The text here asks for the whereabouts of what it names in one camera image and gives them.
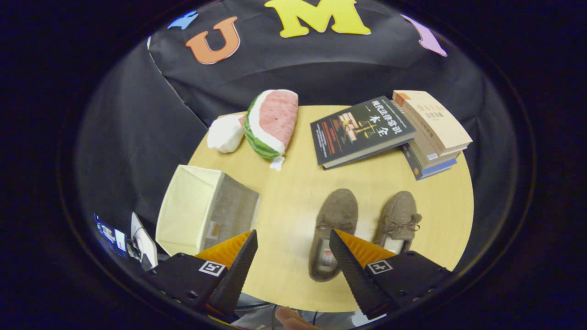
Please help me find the grey book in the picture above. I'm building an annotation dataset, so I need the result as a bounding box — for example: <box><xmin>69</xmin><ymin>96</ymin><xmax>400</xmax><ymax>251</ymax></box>
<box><xmin>407</xmin><ymin>137</ymin><xmax>461</xmax><ymax>168</ymax></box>

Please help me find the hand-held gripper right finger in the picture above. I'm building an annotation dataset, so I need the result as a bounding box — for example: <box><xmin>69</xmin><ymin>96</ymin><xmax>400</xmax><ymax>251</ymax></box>
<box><xmin>328</xmin><ymin>228</ymin><xmax>454</xmax><ymax>320</ymax></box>

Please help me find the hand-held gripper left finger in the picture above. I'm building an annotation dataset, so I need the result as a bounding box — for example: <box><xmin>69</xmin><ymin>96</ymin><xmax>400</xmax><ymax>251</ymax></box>
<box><xmin>143</xmin><ymin>229</ymin><xmax>259</xmax><ymax>321</ymax></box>

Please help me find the watermelon slice plush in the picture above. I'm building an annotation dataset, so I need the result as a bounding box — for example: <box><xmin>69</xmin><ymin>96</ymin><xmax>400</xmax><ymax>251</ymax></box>
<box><xmin>244</xmin><ymin>89</ymin><xmax>299</xmax><ymax>171</ymax></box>

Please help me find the beige book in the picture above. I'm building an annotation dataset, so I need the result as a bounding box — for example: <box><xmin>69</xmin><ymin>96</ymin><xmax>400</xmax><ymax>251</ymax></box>
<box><xmin>393</xmin><ymin>90</ymin><xmax>473</xmax><ymax>156</ymax></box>

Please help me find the dark blue book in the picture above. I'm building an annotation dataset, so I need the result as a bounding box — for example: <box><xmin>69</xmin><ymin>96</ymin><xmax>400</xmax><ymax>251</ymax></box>
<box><xmin>401</xmin><ymin>144</ymin><xmax>458</xmax><ymax>181</ymax></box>

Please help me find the white device with cables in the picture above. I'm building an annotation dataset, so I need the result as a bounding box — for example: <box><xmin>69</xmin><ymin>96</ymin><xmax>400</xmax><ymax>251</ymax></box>
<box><xmin>131</xmin><ymin>212</ymin><xmax>159</xmax><ymax>271</ymax></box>

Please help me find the phone with blue screen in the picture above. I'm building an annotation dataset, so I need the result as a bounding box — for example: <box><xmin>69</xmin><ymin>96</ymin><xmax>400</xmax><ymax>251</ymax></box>
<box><xmin>94</xmin><ymin>213</ymin><xmax>128</xmax><ymax>258</ymax></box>

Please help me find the brown fuzzy shoe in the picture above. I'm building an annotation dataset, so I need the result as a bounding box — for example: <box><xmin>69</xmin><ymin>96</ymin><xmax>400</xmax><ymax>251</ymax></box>
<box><xmin>372</xmin><ymin>191</ymin><xmax>422</xmax><ymax>255</ymax></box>
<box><xmin>308</xmin><ymin>188</ymin><xmax>359</xmax><ymax>282</ymax></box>

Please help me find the beige fabric storage box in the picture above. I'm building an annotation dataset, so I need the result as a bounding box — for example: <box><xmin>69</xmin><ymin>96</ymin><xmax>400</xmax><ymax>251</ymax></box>
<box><xmin>156</xmin><ymin>165</ymin><xmax>260</xmax><ymax>257</ymax></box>

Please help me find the white plush toy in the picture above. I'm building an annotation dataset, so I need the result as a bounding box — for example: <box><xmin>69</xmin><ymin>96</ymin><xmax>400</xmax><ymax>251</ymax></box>
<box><xmin>207</xmin><ymin>115</ymin><xmax>245</xmax><ymax>154</ymax></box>

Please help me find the person's grey clothing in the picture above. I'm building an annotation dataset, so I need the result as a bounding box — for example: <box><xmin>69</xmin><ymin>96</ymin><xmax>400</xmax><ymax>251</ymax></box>
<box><xmin>232</xmin><ymin>293</ymin><xmax>367</xmax><ymax>330</ymax></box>

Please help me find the black book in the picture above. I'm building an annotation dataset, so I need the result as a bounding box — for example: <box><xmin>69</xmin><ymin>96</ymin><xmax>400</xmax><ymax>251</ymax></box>
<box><xmin>310</xmin><ymin>96</ymin><xmax>417</xmax><ymax>170</ymax></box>

